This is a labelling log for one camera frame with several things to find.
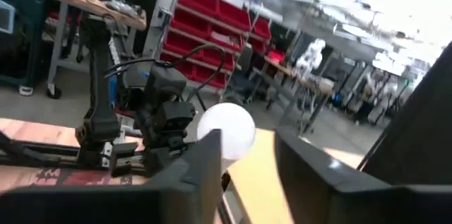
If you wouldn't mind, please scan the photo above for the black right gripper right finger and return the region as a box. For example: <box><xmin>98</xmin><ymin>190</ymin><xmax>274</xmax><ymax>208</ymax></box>
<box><xmin>274</xmin><ymin>127</ymin><xmax>452</xmax><ymax>224</ymax></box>

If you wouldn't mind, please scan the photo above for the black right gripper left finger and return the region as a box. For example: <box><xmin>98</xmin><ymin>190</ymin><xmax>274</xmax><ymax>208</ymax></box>
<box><xmin>0</xmin><ymin>128</ymin><xmax>223</xmax><ymax>224</ymax></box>

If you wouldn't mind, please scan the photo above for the white round lightbulb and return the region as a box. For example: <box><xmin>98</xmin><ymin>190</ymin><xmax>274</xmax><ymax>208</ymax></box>
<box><xmin>196</xmin><ymin>102</ymin><xmax>257</xmax><ymax>175</ymax></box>

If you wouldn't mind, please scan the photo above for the light wooden desk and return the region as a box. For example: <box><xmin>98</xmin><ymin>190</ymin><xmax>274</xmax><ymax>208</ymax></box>
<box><xmin>225</xmin><ymin>127</ymin><xmax>367</xmax><ymax>224</ymax></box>

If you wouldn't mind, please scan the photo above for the landscape print notebook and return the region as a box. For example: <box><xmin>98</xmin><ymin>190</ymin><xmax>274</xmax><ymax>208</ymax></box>
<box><xmin>31</xmin><ymin>166</ymin><xmax>134</xmax><ymax>187</ymax></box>

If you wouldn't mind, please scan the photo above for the background metal-legged table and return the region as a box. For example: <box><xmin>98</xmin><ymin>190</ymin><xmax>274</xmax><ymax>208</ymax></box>
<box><xmin>251</xmin><ymin>56</ymin><xmax>335</xmax><ymax>136</ymax></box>

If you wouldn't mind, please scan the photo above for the black divider panel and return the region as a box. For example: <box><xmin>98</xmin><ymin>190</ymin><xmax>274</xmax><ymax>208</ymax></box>
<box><xmin>356</xmin><ymin>40</ymin><xmax>452</xmax><ymax>187</ymax></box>

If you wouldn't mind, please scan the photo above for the grey office chair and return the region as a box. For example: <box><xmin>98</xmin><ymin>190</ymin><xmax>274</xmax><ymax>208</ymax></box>
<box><xmin>222</xmin><ymin>42</ymin><xmax>255</xmax><ymax>108</ymax></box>

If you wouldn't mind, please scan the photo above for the shelf with red bins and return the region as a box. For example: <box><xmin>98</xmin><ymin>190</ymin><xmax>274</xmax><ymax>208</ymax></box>
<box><xmin>155</xmin><ymin>0</ymin><xmax>289</xmax><ymax>90</ymax></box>

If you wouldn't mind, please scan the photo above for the teal tool cart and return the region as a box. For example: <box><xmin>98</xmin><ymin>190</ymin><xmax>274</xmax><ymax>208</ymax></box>
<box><xmin>0</xmin><ymin>0</ymin><xmax>49</xmax><ymax>96</ymax></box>

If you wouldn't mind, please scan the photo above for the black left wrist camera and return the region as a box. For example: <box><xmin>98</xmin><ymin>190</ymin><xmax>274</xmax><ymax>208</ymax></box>
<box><xmin>154</xmin><ymin>100</ymin><xmax>197</xmax><ymax>134</ymax></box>

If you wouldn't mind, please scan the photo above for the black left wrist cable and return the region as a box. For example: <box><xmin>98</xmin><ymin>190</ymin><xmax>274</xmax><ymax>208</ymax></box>
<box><xmin>103</xmin><ymin>42</ymin><xmax>227</xmax><ymax>112</ymax></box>

